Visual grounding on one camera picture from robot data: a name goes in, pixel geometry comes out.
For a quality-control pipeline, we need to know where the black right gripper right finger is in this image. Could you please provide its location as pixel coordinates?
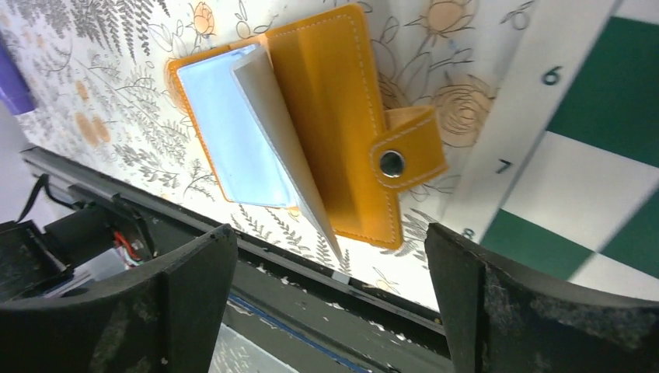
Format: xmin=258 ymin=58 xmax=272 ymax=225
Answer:
xmin=425 ymin=223 xmax=658 ymax=372

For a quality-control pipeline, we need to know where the green white chessboard mat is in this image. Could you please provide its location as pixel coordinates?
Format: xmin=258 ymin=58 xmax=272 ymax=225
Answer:
xmin=441 ymin=1 xmax=658 ymax=300

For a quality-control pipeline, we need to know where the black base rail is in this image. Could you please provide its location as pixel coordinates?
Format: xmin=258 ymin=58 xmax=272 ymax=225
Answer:
xmin=20 ymin=146 xmax=454 ymax=372

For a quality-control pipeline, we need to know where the orange leather card holder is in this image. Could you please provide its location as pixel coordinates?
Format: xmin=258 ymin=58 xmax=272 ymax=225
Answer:
xmin=167 ymin=4 xmax=447 ymax=255

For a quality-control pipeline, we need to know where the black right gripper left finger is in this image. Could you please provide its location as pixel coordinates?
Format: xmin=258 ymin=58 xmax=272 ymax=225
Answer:
xmin=1 ymin=225 xmax=238 ymax=372

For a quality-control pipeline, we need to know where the floral patterned table mat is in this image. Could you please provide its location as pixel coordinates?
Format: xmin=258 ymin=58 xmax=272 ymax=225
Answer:
xmin=1 ymin=1 xmax=538 ymax=309

